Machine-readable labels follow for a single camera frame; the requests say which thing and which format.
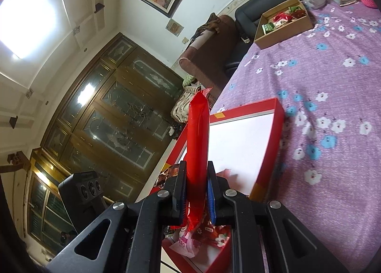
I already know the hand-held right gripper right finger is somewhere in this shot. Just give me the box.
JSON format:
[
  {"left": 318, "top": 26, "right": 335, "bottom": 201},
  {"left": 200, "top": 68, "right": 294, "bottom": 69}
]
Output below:
[{"left": 206, "top": 160, "right": 350, "bottom": 273}]

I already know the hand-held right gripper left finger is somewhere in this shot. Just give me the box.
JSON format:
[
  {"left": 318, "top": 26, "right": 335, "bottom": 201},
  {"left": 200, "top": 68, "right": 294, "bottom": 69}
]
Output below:
[{"left": 45, "top": 160, "right": 189, "bottom": 273}]

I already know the dark red snack packet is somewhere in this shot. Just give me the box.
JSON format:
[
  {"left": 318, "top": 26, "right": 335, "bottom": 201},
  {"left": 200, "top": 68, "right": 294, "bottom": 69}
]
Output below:
[{"left": 153, "top": 164, "right": 182, "bottom": 190}]

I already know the red white-patterned snack packet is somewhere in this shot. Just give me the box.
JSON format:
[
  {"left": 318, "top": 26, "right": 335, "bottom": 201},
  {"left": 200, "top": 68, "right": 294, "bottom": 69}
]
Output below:
[{"left": 195, "top": 222, "right": 231, "bottom": 248}]

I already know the pink bear snack packet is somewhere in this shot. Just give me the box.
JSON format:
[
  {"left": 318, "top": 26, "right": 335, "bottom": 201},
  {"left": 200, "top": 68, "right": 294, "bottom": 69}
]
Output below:
[{"left": 170, "top": 222, "right": 209, "bottom": 258}]

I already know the long plain red snack packet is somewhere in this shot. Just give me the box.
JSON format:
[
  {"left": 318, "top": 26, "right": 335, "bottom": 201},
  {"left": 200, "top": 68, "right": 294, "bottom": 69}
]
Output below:
[{"left": 180, "top": 88, "right": 212, "bottom": 233}]

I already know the red box with white inside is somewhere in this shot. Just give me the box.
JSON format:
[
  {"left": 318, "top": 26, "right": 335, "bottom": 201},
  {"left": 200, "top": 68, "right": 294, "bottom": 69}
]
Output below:
[{"left": 135, "top": 98, "right": 286, "bottom": 273}]

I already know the gold framed glass door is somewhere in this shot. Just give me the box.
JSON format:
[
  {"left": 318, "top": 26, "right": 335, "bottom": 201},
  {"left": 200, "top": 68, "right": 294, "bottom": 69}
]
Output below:
[{"left": 25, "top": 148, "right": 78, "bottom": 250}]

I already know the brown patterned blanket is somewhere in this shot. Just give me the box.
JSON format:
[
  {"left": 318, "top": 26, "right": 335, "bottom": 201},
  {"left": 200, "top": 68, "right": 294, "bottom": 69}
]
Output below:
[{"left": 171, "top": 85, "right": 218, "bottom": 124}]

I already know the wooden glass-door cabinet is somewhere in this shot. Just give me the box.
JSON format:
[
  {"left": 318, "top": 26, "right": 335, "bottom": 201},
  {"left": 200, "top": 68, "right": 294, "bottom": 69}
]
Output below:
[{"left": 40, "top": 32, "right": 186, "bottom": 202}]

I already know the brown armchair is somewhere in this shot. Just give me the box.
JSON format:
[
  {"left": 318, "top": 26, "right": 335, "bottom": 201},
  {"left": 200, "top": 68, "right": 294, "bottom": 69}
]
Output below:
[{"left": 179, "top": 14, "right": 239, "bottom": 95}]

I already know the purple floral tablecloth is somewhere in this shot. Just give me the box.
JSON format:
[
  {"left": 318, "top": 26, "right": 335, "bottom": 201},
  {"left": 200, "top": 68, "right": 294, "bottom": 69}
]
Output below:
[{"left": 208, "top": 0, "right": 381, "bottom": 273}]

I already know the dark cloth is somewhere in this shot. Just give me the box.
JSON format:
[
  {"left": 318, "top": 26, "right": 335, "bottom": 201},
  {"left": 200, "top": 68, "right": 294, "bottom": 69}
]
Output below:
[{"left": 193, "top": 12, "right": 222, "bottom": 41}]

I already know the brown cardboard box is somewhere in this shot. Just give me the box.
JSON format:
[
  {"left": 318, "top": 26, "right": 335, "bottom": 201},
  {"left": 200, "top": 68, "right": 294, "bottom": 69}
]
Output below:
[{"left": 254, "top": 0, "right": 314, "bottom": 50}]

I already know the small red snack packet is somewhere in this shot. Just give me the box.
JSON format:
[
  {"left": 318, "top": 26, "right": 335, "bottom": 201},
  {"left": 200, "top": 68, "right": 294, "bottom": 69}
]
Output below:
[
  {"left": 272, "top": 12, "right": 294, "bottom": 27},
  {"left": 287, "top": 6, "right": 307, "bottom": 20}
]

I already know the ceiling light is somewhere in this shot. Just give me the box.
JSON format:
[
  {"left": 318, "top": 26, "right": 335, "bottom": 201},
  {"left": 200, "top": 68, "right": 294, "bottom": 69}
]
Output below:
[{"left": 0, "top": 0, "right": 57, "bottom": 59}]

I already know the black leather sofa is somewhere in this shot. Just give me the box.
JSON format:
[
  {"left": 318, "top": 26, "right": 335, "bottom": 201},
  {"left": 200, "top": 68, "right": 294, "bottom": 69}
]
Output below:
[{"left": 225, "top": 0, "right": 349, "bottom": 77}]

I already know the small wall picture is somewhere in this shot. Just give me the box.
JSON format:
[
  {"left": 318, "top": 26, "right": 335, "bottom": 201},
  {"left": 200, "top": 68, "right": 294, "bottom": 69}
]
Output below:
[{"left": 166, "top": 19, "right": 183, "bottom": 36}]

